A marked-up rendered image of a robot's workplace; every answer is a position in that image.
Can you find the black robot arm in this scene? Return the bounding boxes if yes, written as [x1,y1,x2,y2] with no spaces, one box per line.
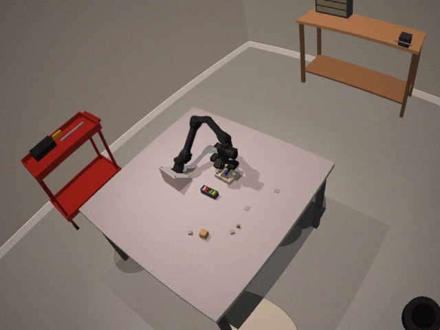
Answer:
[171,115,238,173]

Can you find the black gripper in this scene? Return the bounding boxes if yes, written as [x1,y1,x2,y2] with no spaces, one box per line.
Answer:
[210,153,239,172]

